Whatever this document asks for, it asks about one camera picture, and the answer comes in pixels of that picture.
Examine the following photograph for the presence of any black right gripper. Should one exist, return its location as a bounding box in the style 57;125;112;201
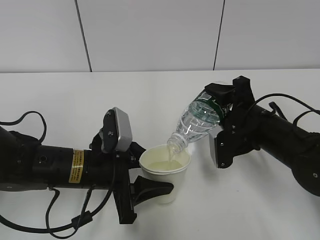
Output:
204;75;258;159

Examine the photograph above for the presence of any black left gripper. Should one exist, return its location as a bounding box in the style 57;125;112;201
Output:
84;132;175;225

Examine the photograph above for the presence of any white paper cup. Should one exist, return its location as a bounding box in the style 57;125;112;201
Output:
139;145;191;204

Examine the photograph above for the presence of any clear water bottle green label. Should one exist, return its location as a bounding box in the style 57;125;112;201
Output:
167;90;229;156

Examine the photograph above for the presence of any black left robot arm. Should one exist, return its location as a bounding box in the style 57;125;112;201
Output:
0;129;174;224

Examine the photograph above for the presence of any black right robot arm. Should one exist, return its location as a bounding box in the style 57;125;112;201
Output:
204;75;320;196

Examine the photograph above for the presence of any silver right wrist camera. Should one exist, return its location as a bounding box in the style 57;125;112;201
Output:
209;126;233;169

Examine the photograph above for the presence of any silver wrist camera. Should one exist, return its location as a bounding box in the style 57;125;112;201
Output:
209;126;233;169
98;107;133;154

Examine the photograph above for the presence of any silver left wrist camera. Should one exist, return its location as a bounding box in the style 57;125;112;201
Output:
98;107;133;154

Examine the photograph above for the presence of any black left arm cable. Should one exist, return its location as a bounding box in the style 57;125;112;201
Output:
0;110;118;238

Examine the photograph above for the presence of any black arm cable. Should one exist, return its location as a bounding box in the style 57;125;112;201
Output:
246;93;320;126
0;110;118;238

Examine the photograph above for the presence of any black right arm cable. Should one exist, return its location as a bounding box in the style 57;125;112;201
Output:
246;93;320;126

